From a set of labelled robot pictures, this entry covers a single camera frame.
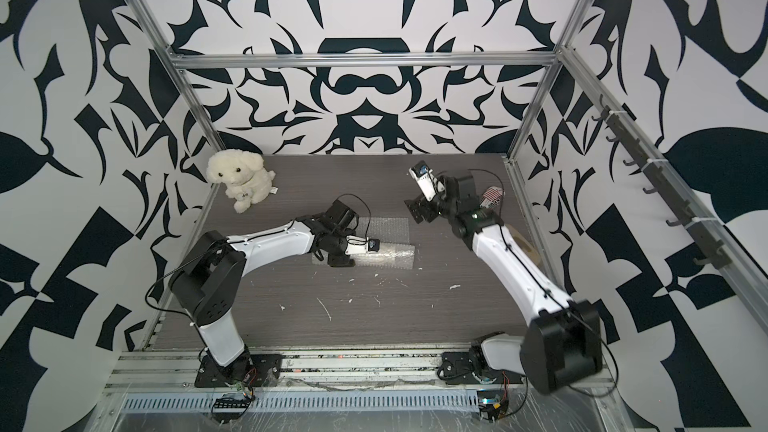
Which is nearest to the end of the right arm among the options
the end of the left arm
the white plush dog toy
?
the end of the left arm

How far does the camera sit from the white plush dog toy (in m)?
0.93

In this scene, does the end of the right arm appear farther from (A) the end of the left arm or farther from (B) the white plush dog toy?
(B) the white plush dog toy
